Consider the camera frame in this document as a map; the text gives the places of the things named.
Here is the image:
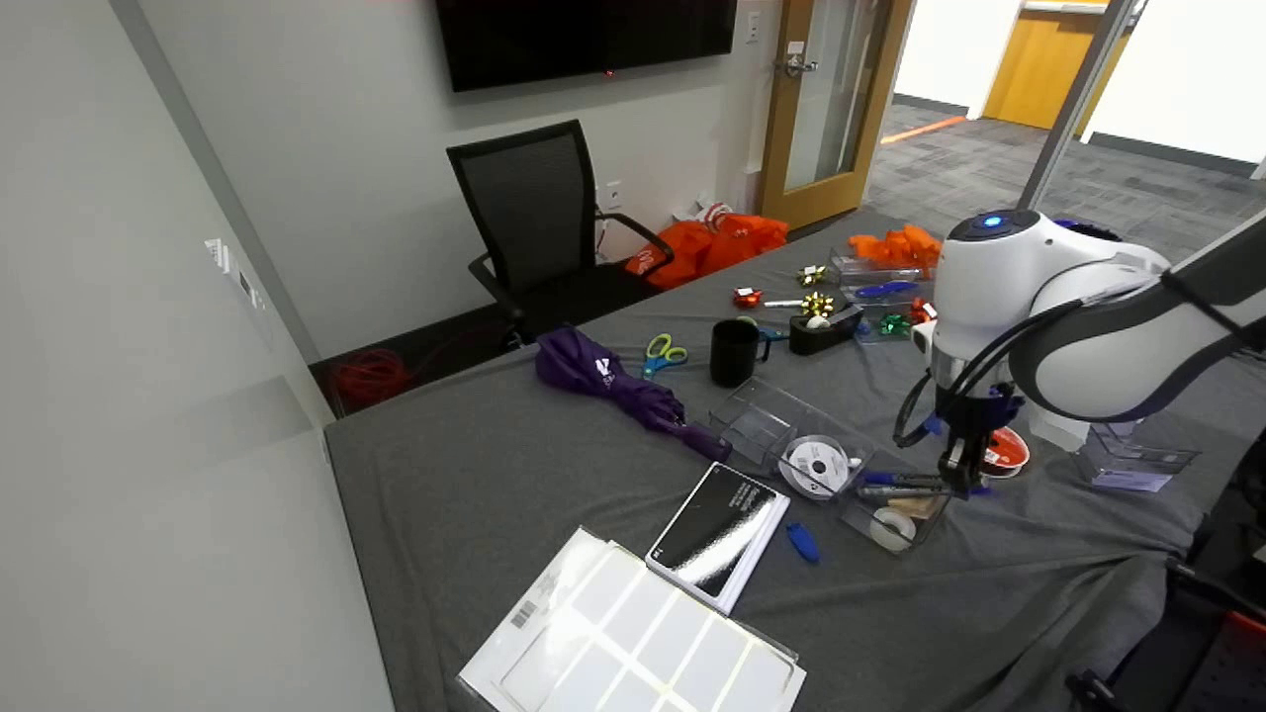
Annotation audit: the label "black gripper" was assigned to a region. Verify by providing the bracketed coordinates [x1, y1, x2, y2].
[932, 385, 1028, 502]

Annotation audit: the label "blue marker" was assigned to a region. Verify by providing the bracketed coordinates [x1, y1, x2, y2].
[850, 472, 951, 497]

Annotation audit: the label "clear container with tape roll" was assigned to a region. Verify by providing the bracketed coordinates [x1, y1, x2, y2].
[840, 472, 958, 560]

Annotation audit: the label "clear container with purple card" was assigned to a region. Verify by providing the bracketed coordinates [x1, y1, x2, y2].
[1076, 417, 1201, 497]

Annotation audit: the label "clear container with blue pen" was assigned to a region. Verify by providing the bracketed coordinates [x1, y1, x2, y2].
[828, 253, 943, 318]

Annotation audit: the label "clear container holding spool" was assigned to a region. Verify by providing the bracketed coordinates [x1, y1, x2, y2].
[713, 393, 877, 514]

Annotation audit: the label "small white tape roll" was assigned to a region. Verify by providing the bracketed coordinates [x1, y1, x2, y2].
[865, 506, 924, 558]

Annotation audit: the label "white and grey ribbon spool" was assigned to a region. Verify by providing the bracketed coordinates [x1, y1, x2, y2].
[772, 431, 871, 506]

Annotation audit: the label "small blue cap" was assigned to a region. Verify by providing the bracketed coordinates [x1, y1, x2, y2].
[778, 519, 828, 571]

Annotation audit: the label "black open box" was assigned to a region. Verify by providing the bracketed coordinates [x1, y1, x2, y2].
[784, 289, 871, 361]

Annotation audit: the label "orange cloth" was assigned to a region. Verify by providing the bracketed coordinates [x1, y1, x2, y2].
[844, 221, 951, 278]

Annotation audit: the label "black and white flat box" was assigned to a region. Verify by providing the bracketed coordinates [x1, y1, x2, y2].
[639, 460, 796, 617]

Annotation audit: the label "black mug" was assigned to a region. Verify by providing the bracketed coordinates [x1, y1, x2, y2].
[709, 318, 778, 393]

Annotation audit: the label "black chair with red trim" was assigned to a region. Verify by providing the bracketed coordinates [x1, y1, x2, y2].
[1065, 431, 1266, 712]

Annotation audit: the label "green and blue scissors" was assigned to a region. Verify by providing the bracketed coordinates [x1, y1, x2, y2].
[638, 330, 696, 378]

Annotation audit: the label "orange bag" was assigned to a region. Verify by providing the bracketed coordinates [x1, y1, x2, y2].
[619, 206, 796, 298]

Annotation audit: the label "purple folded umbrella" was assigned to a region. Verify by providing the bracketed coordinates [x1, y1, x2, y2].
[530, 326, 734, 468]

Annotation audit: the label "wooden door with glass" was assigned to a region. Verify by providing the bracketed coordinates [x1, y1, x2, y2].
[750, 0, 916, 237]

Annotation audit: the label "white label sheets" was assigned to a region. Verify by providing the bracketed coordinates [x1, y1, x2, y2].
[456, 522, 809, 712]

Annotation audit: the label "grey metal pole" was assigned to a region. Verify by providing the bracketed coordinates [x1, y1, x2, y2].
[1015, 0, 1155, 219]

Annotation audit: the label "yellow door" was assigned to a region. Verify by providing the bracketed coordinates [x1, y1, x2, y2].
[978, 0, 1123, 136]

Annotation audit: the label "grey tablecloth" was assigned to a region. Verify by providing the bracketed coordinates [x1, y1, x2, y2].
[319, 206, 1266, 712]

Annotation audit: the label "black mesh office chair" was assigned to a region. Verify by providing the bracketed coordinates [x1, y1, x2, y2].
[444, 113, 681, 349]

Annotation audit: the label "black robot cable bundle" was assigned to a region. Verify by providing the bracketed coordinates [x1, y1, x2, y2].
[890, 294, 1100, 456]

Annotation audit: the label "black wall television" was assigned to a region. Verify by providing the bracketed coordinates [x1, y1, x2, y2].
[430, 0, 738, 96]

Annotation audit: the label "red cable coil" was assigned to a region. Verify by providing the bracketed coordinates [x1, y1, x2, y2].
[325, 345, 426, 417]

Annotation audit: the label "white wall switch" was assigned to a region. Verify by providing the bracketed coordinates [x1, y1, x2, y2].
[196, 235, 263, 307]

